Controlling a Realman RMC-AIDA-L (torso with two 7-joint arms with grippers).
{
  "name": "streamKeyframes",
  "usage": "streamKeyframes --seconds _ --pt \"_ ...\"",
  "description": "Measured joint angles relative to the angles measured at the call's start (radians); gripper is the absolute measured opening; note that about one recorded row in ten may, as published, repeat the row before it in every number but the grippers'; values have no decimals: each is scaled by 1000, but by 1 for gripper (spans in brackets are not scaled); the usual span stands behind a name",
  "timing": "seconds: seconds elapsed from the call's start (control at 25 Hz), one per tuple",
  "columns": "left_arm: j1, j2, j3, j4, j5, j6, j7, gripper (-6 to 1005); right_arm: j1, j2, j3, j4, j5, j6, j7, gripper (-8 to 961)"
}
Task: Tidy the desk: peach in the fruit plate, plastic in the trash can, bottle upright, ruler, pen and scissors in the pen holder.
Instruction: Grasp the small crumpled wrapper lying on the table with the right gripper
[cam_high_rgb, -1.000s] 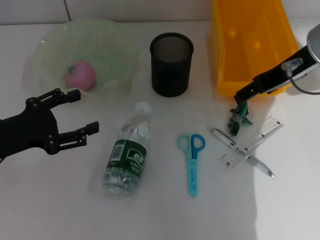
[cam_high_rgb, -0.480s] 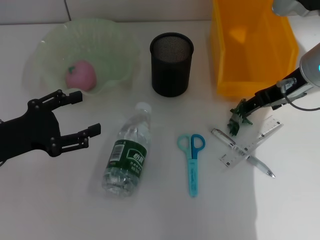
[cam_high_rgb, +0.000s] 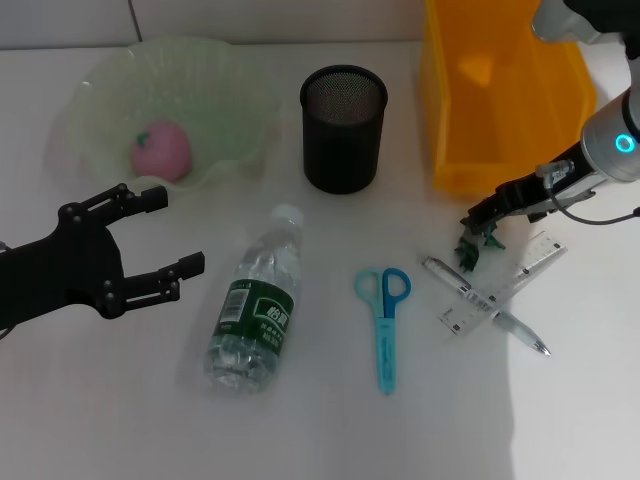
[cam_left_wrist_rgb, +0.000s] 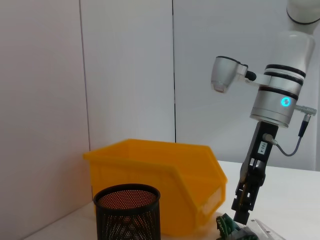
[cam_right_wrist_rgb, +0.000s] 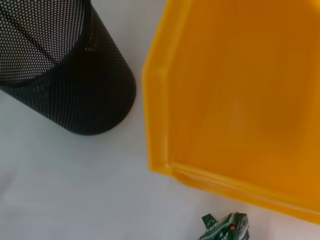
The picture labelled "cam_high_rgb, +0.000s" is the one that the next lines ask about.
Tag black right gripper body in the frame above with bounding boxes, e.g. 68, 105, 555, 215
494, 144, 599, 224

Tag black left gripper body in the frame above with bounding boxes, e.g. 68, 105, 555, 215
0, 202, 126, 331

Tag pink peach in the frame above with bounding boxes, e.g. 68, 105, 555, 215
130, 119, 194, 182

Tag clear green-label water bottle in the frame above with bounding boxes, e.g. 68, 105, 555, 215
203, 203, 305, 396

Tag blue and teal scissors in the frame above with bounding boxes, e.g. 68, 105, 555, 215
354, 267, 413, 395

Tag clear ballpoint pen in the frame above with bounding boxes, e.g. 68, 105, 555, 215
418, 254, 553, 357

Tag transparent plastic ruler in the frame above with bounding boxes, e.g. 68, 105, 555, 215
438, 230, 570, 341

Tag translucent green fruit plate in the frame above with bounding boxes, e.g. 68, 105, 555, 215
73, 35, 282, 190

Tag black mesh pen holder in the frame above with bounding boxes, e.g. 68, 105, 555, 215
299, 65, 389, 195

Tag yellow plastic bin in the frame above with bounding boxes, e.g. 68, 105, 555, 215
418, 0, 599, 192

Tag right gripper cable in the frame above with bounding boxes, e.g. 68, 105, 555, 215
535, 160, 640, 225

